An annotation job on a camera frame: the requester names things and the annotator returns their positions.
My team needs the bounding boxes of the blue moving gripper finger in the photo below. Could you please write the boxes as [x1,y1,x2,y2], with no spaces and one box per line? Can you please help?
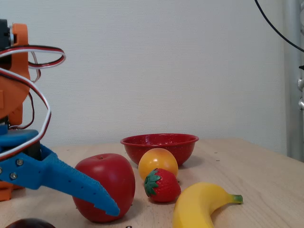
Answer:
[0,143,120,217]

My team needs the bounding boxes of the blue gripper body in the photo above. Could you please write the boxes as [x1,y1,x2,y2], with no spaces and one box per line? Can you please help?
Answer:
[0,123,43,165]

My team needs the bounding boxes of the red speckled enamel bowl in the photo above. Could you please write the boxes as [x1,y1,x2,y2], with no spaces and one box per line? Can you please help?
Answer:
[120,133,200,167]

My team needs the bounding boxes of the red toy strawberry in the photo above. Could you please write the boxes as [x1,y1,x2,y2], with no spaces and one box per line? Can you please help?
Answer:
[144,168,182,203]

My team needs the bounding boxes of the thin black hanging cable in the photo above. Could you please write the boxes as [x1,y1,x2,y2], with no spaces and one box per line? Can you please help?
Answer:
[254,0,304,53]

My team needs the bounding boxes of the white red black servo cable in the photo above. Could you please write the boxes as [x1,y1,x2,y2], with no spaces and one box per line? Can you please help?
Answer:
[0,67,52,160]
[0,45,67,84]

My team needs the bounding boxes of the red toy apple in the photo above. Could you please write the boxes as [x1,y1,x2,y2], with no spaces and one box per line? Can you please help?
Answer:
[72,153,136,223]

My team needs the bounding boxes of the yellow orange toy peach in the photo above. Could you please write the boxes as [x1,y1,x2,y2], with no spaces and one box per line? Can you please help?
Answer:
[138,148,179,181]

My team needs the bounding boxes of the dark purple toy plum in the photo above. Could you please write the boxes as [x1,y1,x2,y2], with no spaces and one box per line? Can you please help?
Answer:
[4,218,57,228]

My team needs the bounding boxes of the grey metal stand post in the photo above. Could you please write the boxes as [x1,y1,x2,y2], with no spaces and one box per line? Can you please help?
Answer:
[283,0,304,163]

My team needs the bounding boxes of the yellow toy banana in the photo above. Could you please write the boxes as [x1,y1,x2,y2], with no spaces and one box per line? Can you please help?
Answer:
[172,182,244,228]

